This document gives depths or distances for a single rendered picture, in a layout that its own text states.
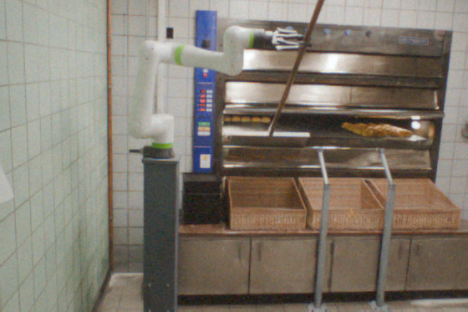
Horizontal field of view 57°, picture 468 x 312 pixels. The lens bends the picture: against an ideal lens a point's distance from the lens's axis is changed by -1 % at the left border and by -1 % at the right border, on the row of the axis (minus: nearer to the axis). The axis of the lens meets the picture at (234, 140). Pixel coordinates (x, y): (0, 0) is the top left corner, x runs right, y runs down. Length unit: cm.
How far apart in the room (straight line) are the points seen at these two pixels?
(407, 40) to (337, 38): 59
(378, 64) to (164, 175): 207
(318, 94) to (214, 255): 152
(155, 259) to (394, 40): 252
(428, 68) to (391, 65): 32
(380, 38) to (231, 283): 226
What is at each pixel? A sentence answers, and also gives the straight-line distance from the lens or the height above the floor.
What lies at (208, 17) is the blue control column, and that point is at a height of 209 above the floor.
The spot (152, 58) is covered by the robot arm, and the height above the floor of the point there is 176.
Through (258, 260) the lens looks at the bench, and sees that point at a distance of 323.
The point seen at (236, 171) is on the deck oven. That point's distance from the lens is 355.
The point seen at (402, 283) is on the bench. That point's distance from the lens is 366.
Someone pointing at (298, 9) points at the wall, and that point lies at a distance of 356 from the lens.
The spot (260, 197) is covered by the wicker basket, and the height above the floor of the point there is 69.
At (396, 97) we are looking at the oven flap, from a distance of 383.
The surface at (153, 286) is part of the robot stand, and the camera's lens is 272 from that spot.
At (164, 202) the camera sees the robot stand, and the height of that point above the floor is 96.
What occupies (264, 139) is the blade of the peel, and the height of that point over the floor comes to 123.
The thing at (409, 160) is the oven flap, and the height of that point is 101.
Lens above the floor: 172
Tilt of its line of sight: 9 degrees down
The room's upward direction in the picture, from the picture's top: 2 degrees clockwise
